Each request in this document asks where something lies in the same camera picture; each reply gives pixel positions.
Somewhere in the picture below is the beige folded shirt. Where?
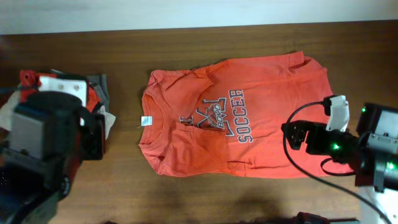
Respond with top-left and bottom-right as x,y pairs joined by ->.
1,91 -> 116,139

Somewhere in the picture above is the red folded shirt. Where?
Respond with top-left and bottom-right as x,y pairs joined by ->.
19,70 -> 102,112

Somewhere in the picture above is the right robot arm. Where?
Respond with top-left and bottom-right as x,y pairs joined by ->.
281,96 -> 397,223

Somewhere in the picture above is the right black cable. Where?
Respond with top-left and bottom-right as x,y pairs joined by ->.
282,101 -> 392,224

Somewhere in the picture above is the orange soccer t-shirt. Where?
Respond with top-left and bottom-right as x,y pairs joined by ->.
138,51 -> 354,179

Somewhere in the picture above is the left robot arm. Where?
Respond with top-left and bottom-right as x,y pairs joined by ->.
1,91 -> 106,223

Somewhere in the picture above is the grey folded shirt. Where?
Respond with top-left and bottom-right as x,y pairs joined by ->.
49,70 -> 110,113

